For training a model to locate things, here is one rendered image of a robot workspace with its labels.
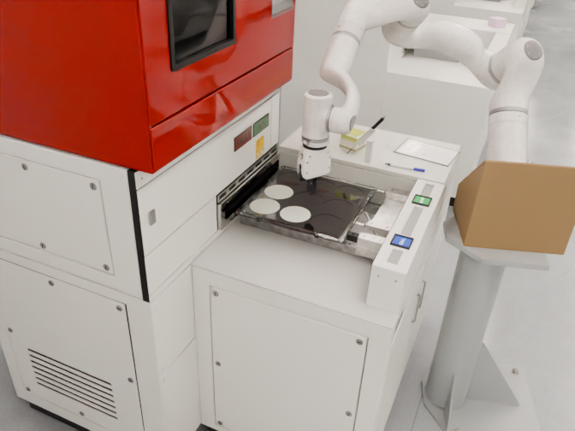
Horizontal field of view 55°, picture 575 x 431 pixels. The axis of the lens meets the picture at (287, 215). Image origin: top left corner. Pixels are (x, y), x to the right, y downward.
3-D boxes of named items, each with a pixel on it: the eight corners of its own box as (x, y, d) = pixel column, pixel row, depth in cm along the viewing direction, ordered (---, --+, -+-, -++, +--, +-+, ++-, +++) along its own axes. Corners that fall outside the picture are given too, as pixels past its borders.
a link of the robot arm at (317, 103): (336, 132, 169) (308, 126, 172) (340, 91, 162) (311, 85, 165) (325, 143, 162) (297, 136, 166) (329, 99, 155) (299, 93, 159)
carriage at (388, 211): (354, 254, 170) (356, 246, 168) (387, 201, 198) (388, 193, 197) (380, 261, 167) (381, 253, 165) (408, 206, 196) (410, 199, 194)
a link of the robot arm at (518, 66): (512, 126, 187) (514, 59, 191) (550, 107, 169) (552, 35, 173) (481, 120, 184) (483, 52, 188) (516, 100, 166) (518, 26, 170)
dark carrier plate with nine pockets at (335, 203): (238, 211, 180) (238, 209, 179) (282, 168, 207) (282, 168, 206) (338, 239, 168) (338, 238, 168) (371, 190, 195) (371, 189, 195)
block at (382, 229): (364, 232, 175) (365, 224, 173) (367, 227, 178) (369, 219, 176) (389, 239, 172) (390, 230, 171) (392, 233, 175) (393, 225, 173)
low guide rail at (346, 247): (240, 223, 187) (240, 215, 186) (243, 220, 189) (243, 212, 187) (383, 263, 171) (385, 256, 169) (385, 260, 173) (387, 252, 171)
